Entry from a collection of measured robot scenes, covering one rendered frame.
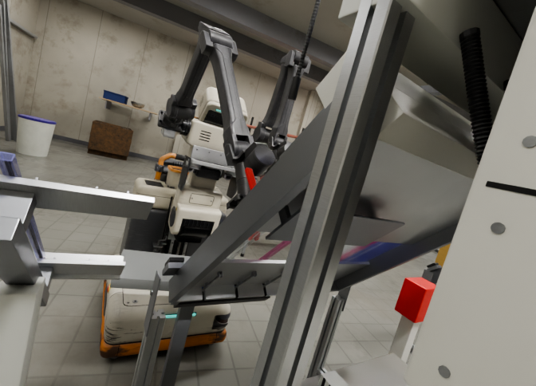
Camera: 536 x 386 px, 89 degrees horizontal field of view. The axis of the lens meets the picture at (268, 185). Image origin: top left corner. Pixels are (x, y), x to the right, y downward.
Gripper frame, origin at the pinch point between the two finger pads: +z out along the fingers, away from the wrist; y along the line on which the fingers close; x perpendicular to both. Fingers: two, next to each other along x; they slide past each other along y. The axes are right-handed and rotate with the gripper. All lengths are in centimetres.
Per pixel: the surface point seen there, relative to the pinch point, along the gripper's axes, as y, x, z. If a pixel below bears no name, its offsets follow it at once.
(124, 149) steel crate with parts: 35, 609, -444
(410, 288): 90, 16, 13
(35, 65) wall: -196, 658, -687
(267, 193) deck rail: -10.9, -21.6, 0.8
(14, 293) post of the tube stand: -41.2, 11.5, 8.6
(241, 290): 12.7, 29.6, 7.5
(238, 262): 1.7, 11.2, 3.3
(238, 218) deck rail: -10.7, -11.9, 1.2
